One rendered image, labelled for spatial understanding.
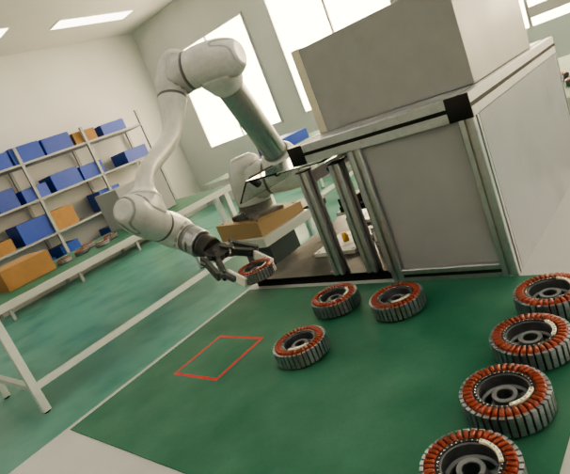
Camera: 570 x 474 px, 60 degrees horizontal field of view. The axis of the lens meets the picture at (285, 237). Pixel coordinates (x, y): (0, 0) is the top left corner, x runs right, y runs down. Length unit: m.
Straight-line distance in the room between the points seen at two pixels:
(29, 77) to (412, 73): 7.73
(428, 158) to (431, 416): 0.51
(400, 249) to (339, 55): 0.46
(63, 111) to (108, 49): 1.45
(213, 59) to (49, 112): 6.89
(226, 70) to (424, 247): 0.91
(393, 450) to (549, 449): 0.19
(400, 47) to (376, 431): 0.74
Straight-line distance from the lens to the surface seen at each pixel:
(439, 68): 1.09
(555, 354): 0.78
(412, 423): 0.76
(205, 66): 1.70
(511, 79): 1.20
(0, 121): 8.19
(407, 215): 1.10
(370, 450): 0.74
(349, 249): 1.40
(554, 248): 1.15
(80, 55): 9.05
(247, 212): 2.17
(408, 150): 1.04
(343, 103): 1.20
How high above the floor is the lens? 1.22
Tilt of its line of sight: 14 degrees down
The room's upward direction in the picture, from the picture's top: 22 degrees counter-clockwise
